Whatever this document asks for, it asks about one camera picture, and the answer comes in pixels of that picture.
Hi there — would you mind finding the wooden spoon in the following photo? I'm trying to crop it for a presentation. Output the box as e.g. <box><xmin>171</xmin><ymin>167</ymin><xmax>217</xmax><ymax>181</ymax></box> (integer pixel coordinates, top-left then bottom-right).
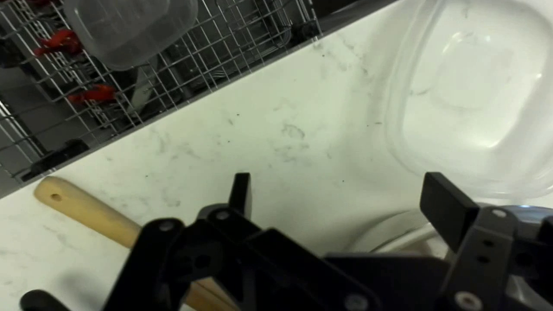
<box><xmin>34</xmin><ymin>175</ymin><xmax>238</xmax><ymax>311</ymax></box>

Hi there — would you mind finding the red item in rack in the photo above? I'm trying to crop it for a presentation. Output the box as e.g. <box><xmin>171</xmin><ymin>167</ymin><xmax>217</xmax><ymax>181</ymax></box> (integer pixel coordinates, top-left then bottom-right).
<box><xmin>34</xmin><ymin>27</ymin><xmax>116</xmax><ymax>105</ymax></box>

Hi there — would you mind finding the black pan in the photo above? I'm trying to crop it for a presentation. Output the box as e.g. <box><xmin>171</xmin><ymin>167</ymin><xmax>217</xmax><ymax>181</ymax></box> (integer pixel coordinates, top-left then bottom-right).
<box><xmin>19</xmin><ymin>289</ymin><xmax>71</xmax><ymax>311</ymax></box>

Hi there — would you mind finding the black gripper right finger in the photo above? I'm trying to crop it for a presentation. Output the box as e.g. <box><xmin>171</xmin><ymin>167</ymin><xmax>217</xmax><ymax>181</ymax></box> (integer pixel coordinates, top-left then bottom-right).
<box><xmin>420</xmin><ymin>172</ymin><xmax>553</xmax><ymax>311</ymax></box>

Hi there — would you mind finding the clear container in rack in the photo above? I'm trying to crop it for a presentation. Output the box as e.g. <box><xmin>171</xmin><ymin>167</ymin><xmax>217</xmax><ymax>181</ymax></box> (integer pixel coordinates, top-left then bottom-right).
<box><xmin>62</xmin><ymin>0</ymin><xmax>198</xmax><ymax>70</ymax></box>

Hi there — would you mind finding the white upper dishwasher rack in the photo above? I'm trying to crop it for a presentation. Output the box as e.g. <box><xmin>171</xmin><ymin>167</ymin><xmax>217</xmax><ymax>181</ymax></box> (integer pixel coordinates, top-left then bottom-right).
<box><xmin>0</xmin><ymin>0</ymin><xmax>319</xmax><ymax>191</ymax></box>

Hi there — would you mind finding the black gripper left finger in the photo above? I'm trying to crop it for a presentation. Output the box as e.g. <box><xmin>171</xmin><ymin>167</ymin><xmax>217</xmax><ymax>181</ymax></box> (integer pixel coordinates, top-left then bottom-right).
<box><xmin>103</xmin><ymin>172</ymin><xmax>380</xmax><ymax>311</ymax></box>

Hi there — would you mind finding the clear square plastic container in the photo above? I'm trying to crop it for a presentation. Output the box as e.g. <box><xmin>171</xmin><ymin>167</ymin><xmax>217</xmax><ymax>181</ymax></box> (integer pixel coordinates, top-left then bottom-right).
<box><xmin>387</xmin><ymin>0</ymin><xmax>553</xmax><ymax>198</ymax></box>

